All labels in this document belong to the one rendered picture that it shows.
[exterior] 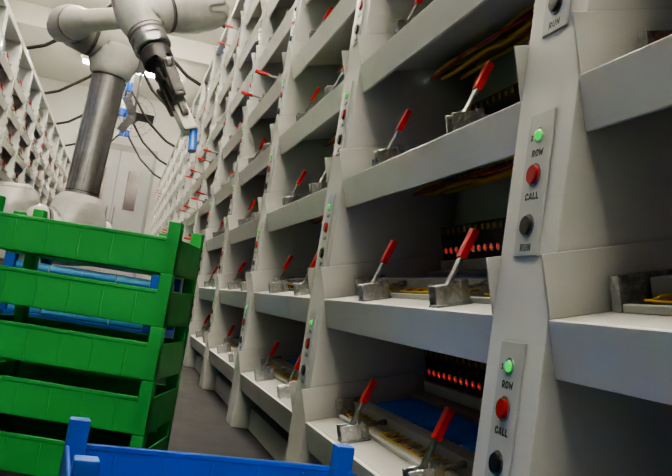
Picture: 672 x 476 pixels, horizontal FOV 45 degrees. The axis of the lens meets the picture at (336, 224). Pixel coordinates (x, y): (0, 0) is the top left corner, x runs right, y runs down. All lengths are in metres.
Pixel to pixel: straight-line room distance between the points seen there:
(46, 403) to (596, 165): 0.91
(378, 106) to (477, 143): 0.53
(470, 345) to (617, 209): 0.20
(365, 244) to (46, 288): 0.49
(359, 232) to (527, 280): 0.67
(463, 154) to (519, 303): 0.24
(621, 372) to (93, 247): 0.89
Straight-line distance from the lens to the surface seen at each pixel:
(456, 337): 0.81
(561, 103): 0.69
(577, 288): 0.65
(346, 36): 1.85
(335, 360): 1.31
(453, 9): 1.01
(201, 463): 0.90
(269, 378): 1.82
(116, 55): 2.60
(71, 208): 2.50
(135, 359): 1.27
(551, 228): 0.66
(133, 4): 2.06
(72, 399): 1.30
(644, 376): 0.55
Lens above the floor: 0.30
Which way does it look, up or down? 6 degrees up
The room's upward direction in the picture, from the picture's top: 9 degrees clockwise
